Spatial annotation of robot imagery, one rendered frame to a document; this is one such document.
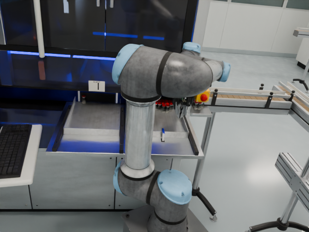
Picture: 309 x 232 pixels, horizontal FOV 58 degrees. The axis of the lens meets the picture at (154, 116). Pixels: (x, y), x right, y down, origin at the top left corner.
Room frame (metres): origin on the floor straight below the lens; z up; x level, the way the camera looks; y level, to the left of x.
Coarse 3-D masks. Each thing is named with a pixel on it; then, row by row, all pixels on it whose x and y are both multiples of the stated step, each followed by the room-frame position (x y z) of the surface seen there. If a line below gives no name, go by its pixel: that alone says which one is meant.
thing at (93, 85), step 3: (90, 81) 1.35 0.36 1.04; (93, 81) 1.35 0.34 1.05; (96, 81) 1.35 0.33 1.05; (99, 81) 1.36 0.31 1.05; (102, 81) 1.36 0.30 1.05; (90, 84) 1.35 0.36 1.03; (93, 84) 1.35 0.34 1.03; (96, 84) 1.35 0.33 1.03; (99, 84) 1.36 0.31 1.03; (102, 84) 1.36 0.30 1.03; (90, 87) 1.35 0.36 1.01; (93, 87) 1.35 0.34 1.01; (96, 87) 1.35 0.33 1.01; (99, 87) 1.36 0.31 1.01; (102, 87) 1.36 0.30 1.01; (90, 90) 1.35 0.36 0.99; (93, 90) 1.35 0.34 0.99; (96, 90) 1.35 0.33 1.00; (99, 90) 1.36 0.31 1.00; (102, 90) 1.36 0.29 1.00
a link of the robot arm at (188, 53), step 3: (183, 51) 1.12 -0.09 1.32; (186, 51) 1.11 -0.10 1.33; (189, 51) 1.11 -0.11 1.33; (183, 54) 1.06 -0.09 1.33; (186, 54) 1.06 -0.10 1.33; (189, 54) 1.07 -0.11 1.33; (192, 54) 1.10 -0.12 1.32; (192, 57) 1.04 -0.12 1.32; (195, 57) 1.04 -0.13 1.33; (198, 57) 1.04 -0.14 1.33; (201, 57) 1.05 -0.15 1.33
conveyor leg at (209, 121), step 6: (210, 120) 1.60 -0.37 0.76; (210, 126) 1.60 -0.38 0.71; (204, 132) 1.62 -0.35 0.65; (210, 132) 1.61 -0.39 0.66; (204, 138) 1.61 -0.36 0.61; (204, 144) 1.60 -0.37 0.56; (204, 150) 1.60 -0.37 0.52; (204, 156) 1.61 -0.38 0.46; (198, 162) 1.61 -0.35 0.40; (198, 168) 1.61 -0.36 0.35; (198, 174) 1.60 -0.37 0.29; (198, 180) 1.60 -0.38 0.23; (192, 186) 1.62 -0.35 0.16; (198, 186) 1.62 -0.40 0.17
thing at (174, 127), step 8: (160, 112) 1.40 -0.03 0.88; (160, 120) 1.31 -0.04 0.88; (168, 120) 1.32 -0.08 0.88; (176, 120) 1.33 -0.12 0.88; (184, 120) 1.28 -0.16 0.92; (160, 128) 1.22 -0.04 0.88; (168, 128) 1.23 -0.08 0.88; (176, 128) 1.24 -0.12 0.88; (184, 128) 1.24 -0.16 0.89; (160, 136) 1.15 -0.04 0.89; (168, 136) 1.15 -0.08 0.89; (176, 136) 1.16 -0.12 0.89; (184, 136) 1.16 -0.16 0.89
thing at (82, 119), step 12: (72, 108) 1.30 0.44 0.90; (84, 108) 1.35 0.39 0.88; (96, 108) 1.36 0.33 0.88; (108, 108) 1.38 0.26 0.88; (72, 120) 1.21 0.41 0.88; (84, 120) 1.22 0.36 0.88; (96, 120) 1.23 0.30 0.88; (108, 120) 1.25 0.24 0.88; (72, 132) 1.08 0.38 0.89; (84, 132) 1.09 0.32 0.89; (96, 132) 1.10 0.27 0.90; (108, 132) 1.11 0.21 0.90
